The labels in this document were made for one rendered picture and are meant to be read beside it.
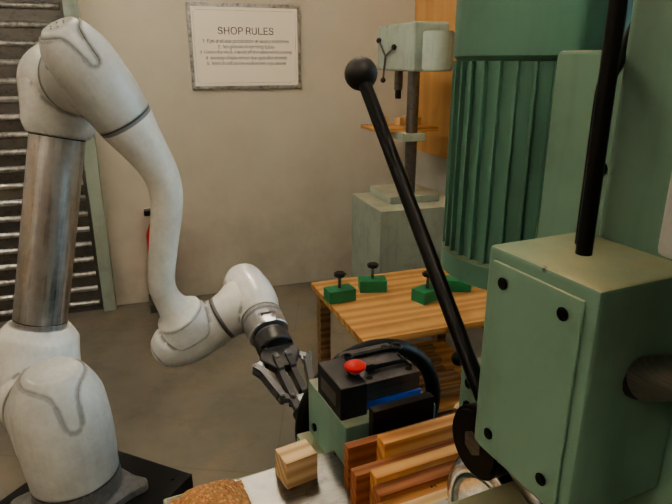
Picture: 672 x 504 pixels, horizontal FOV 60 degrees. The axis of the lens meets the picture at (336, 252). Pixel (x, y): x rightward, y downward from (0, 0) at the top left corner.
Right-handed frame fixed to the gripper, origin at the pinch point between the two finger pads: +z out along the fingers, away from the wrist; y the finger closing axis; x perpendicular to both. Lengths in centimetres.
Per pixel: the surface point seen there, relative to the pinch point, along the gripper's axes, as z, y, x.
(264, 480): 21.0, -16.7, -19.7
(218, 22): -266, 57, 13
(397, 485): 31.5, -4.7, -28.4
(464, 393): 27.0, 5.5, -35.5
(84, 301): -220, -33, 159
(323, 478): 23.8, -9.7, -20.6
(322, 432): 15.7, -6.0, -17.9
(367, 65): 7, -4, -69
